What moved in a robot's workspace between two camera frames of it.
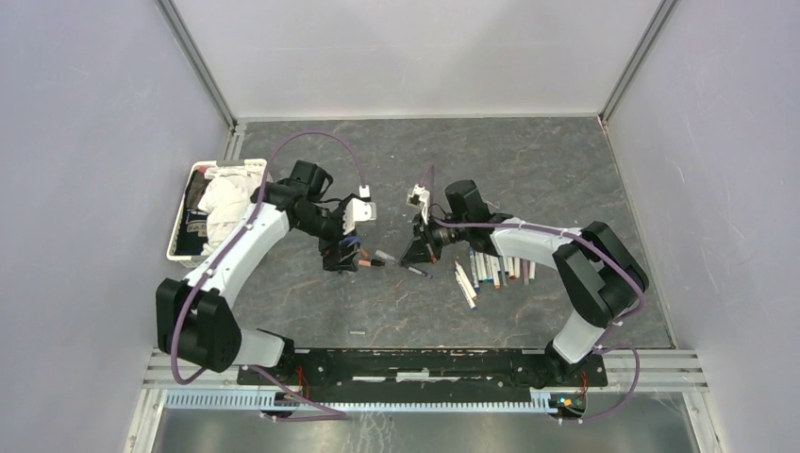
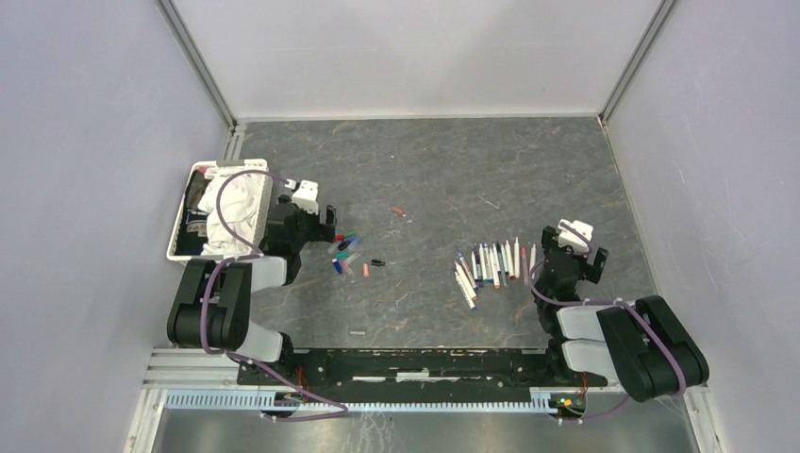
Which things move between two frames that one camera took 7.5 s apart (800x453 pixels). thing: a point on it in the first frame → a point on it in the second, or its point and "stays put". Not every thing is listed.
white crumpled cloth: [225, 198] stays put
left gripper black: [333, 260] → [320, 229]
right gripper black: [422, 248] → [591, 272]
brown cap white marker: [462, 275] stays put
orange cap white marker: [495, 269] stays put
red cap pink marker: [525, 271] stays put
